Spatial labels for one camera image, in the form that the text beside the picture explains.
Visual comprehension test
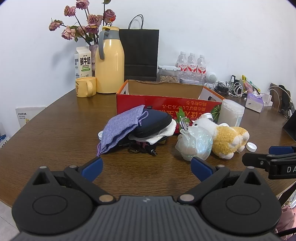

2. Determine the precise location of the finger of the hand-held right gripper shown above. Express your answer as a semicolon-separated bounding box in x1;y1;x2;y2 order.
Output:
242;153;273;171
266;146;296;160

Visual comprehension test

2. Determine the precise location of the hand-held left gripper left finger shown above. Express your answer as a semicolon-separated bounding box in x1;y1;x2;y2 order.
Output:
31;157;116;205

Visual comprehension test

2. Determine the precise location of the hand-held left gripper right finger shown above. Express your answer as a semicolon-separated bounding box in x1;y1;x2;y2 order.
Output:
177;157;263;205

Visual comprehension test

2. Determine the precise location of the clear plastic bag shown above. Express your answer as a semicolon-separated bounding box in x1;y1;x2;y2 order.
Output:
175;126;213;161

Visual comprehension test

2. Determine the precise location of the white yellow plush toy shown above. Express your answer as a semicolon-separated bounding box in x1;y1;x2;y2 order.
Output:
191;113;250;160

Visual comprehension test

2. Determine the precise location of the purple fabric pouch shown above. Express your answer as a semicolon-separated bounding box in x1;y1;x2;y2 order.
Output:
97;105;149;156

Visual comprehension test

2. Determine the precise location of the white fabric pad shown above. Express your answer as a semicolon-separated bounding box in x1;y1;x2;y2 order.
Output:
128;119;177;144

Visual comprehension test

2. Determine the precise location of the translucent white plastic container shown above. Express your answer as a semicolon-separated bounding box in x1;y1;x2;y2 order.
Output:
217;99;245;127

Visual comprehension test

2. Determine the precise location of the braided cable with pink strap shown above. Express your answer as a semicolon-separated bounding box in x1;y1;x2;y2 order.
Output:
118;138;168;156

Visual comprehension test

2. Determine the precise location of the navy zip case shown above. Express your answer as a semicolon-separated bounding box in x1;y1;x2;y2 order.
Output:
134;109;173;139

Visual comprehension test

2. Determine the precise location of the red cardboard box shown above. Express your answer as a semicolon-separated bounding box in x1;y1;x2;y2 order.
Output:
116;80;226;123

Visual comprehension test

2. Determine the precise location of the black flat stand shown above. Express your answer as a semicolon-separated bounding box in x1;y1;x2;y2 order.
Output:
282;113;296;137

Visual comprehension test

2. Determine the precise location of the pink clothing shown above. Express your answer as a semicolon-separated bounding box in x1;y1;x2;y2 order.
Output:
276;205;296;238

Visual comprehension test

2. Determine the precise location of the white charger block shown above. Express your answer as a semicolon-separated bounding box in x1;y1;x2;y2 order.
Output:
262;93;273;107

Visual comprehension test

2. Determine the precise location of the brown wooden holder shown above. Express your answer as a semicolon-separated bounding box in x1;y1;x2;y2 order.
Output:
270;83;292;109

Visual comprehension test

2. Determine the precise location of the purple tissue pack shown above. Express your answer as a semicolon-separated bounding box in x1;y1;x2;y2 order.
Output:
245;91;264;113

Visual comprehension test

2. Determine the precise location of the yellow green snack packet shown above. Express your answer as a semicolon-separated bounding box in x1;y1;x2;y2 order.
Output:
242;75;260;93

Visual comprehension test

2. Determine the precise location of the yellow mug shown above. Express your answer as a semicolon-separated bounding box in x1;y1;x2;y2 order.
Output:
75;77;97;98

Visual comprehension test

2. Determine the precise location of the white printed board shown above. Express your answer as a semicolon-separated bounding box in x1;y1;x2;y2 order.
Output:
16;106;47;129

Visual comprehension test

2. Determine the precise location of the white small robot figure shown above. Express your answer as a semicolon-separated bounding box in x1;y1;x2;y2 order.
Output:
205;71;219;90

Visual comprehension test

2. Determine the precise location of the blue white box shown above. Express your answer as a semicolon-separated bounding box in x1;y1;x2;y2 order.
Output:
0;123;11;149

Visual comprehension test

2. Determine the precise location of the clear container of seeds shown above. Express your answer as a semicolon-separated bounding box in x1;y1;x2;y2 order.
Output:
158;65;181;83

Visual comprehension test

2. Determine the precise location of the clear water bottle red label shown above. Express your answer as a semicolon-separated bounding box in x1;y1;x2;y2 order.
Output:
187;53;198;80
177;51;189;80
196;55;207;81

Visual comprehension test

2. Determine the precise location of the white milk carton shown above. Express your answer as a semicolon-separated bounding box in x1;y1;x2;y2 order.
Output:
74;46;92;80

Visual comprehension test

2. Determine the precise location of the grey pink flower vase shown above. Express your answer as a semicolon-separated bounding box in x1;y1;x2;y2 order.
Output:
88;45;99;71

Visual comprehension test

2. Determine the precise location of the black paper bag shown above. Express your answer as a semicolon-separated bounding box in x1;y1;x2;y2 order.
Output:
119;14;159;81

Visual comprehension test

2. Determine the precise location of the dried pink rose bouquet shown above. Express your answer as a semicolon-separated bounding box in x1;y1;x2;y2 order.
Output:
48;0;116;45

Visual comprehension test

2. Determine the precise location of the tangle of charger cables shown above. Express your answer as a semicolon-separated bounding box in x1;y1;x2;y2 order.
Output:
214;81;245;97

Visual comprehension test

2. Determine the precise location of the yellow thermos jug grey handle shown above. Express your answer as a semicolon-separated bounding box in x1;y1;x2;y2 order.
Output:
95;26;125;94

